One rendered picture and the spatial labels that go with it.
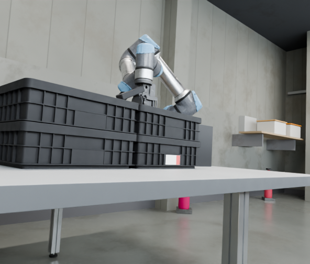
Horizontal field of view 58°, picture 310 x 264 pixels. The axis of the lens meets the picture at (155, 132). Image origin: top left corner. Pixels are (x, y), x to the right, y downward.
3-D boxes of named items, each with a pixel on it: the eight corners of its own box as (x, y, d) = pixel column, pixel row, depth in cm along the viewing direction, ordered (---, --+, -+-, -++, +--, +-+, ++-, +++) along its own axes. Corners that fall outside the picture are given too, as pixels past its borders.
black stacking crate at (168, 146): (152, 164, 146) (154, 141, 147) (201, 168, 126) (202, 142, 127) (87, 163, 117) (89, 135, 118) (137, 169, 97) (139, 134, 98)
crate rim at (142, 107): (141, 110, 98) (141, 103, 99) (91, 114, 119) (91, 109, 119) (202, 123, 128) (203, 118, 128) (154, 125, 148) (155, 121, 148)
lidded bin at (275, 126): (267, 135, 559) (267, 123, 561) (287, 135, 529) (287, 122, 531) (255, 134, 528) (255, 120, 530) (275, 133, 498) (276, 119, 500)
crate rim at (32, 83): (91, 114, 119) (91, 109, 119) (140, 110, 98) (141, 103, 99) (-14, 97, 89) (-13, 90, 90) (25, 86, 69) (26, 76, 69)
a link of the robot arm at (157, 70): (140, 74, 133) (130, 66, 122) (158, 58, 131) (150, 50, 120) (148, 86, 131) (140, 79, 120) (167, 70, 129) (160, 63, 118)
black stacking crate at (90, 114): (89, 137, 118) (91, 110, 119) (138, 137, 98) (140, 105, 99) (-16, 127, 89) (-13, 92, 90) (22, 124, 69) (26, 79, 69)
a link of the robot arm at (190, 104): (185, 118, 175) (128, 48, 166) (203, 103, 172) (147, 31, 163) (186, 123, 164) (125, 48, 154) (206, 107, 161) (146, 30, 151)
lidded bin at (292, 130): (281, 138, 603) (281, 126, 605) (301, 138, 573) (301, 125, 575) (271, 136, 571) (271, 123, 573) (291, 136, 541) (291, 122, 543)
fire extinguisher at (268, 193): (264, 198, 546) (265, 167, 551) (278, 200, 526) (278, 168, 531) (258, 199, 529) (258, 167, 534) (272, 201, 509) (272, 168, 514)
